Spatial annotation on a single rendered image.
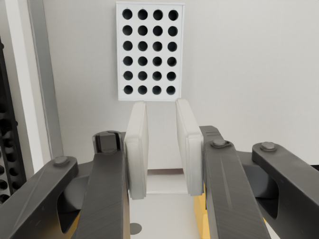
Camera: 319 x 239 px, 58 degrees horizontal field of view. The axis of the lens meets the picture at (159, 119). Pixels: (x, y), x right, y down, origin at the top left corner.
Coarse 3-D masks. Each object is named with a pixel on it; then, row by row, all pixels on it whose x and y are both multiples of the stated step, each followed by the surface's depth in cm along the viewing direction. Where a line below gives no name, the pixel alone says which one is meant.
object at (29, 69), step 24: (0, 0) 31; (24, 0) 27; (0, 24) 32; (24, 24) 27; (24, 48) 27; (48, 48) 32; (24, 72) 28; (48, 72) 32; (24, 96) 28; (48, 96) 32; (24, 120) 35; (48, 120) 32; (24, 144) 36; (48, 144) 32
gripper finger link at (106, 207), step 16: (96, 144) 12; (112, 144) 12; (96, 160) 11; (112, 160) 11; (96, 176) 10; (112, 176) 10; (96, 192) 9; (112, 192) 9; (128, 192) 13; (96, 208) 8; (112, 208) 8; (128, 208) 11; (80, 224) 8; (96, 224) 8; (112, 224) 8; (128, 224) 10
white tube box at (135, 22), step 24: (120, 24) 36; (144, 24) 36; (168, 24) 36; (120, 48) 37; (144, 48) 40; (168, 48) 40; (120, 72) 38; (144, 72) 41; (168, 72) 38; (120, 96) 39; (144, 96) 39; (168, 96) 39
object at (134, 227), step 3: (132, 225) 36; (135, 225) 36; (138, 225) 36; (132, 228) 36; (135, 228) 36; (138, 228) 36; (141, 228) 36; (132, 231) 35; (135, 231) 35; (138, 231) 35; (132, 234) 35
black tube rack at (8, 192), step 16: (0, 48) 30; (0, 64) 30; (0, 80) 30; (0, 96) 31; (0, 112) 31; (0, 128) 32; (16, 128) 33; (0, 144) 29; (16, 144) 33; (0, 160) 30; (16, 160) 33; (0, 176) 30; (16, 176) 34; (0, 192) 31
